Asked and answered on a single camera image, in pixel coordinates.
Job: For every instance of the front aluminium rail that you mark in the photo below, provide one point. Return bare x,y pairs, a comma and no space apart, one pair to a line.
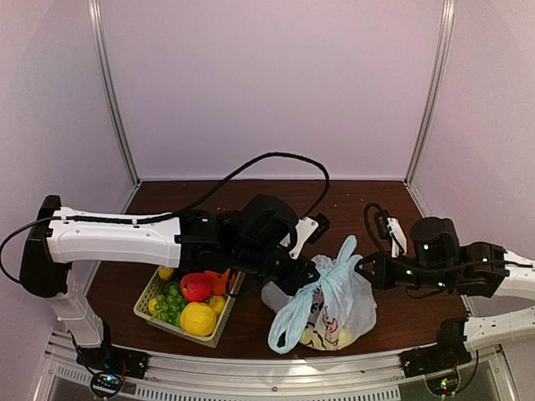
377,376

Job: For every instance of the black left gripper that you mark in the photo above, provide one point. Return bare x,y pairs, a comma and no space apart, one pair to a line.
301,277

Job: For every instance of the beige perforated plastic basket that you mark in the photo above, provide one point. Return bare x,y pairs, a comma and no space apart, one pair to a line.
157,287

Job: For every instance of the right aluminium frame post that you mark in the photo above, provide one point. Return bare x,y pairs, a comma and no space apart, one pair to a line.
443,46

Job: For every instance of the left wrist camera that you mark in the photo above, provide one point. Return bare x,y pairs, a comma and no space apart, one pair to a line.
306,231

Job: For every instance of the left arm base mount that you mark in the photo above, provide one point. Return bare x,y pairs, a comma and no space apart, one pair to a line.
110,367

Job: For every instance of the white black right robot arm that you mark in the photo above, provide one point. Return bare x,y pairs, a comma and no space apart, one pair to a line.
441,265

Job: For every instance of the large yellow lemon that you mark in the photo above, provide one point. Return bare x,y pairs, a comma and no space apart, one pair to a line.
198,319

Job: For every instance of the light blue plastic bag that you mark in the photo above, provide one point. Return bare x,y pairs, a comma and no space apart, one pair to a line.
327,315

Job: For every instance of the green grape bunch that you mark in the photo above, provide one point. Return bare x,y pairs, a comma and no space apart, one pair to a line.
167,309

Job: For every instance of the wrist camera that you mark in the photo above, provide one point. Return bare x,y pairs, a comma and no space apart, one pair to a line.
390,230
306,231

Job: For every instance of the orange fruit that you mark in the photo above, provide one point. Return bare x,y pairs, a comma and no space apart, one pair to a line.
221,282

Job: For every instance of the aluminium frame post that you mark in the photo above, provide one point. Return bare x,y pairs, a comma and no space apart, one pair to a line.
96,22
443,46

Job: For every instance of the left aluminium frame post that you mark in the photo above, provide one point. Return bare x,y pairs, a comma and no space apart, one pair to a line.
96,22

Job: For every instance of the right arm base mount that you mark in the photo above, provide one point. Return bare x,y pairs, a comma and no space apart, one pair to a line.
439,363

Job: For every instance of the long yellow fruit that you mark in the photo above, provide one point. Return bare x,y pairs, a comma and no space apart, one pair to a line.
166,273

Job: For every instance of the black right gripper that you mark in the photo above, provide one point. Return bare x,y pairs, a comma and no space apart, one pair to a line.
381,279

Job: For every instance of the small yellow lemon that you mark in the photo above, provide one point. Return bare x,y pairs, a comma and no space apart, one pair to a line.
217,304

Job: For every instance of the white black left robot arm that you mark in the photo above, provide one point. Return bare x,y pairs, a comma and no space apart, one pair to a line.
263,239

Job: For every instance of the red apple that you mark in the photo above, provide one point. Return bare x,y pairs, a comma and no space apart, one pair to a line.
196,287

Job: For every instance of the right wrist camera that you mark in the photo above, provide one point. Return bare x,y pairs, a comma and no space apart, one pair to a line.
390,230

